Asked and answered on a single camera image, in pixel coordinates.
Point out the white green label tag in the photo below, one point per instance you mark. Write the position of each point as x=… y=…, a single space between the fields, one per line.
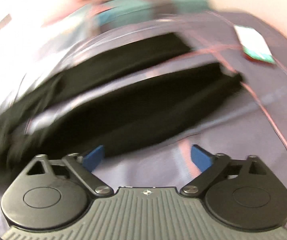
x=253 y=44

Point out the plaid purple bed sheet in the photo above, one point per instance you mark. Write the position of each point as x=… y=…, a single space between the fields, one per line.
x=46 y=201

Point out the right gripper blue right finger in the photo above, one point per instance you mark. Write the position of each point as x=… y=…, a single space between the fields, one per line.
x=212 y=168

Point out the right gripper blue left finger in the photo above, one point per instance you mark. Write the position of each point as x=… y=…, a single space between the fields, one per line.
x=82 y=166

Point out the teal patchwork blanket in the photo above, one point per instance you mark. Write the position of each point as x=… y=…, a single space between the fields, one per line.
x=125 y=12

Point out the black knit pants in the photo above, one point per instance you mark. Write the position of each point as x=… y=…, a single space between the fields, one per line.
x=127 y=119

